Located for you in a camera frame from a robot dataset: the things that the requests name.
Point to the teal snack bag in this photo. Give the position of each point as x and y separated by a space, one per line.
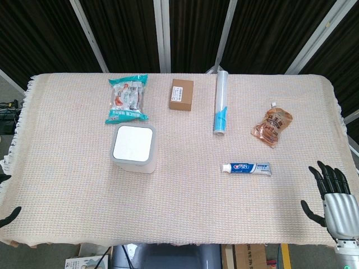
127 98

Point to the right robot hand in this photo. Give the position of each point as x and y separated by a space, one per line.
339 207

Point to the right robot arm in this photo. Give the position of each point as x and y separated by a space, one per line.
347 253

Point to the brown cardboard carton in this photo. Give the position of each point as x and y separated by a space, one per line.
246 256

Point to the blue white toothpaste tube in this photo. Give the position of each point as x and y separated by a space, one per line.
246 168

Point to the white square container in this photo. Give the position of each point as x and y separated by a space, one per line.
133 148

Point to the beige woven tablecloth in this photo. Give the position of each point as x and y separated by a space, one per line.
179 179

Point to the brown spouted sauce pouch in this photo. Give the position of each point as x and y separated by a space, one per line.
271 126

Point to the clear plastic wrap roll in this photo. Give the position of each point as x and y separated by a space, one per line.
221 103

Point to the brown cardboard box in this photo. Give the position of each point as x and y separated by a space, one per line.
181 94

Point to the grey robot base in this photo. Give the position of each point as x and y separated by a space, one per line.
165 256

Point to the white printed box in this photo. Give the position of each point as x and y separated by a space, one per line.
84 263

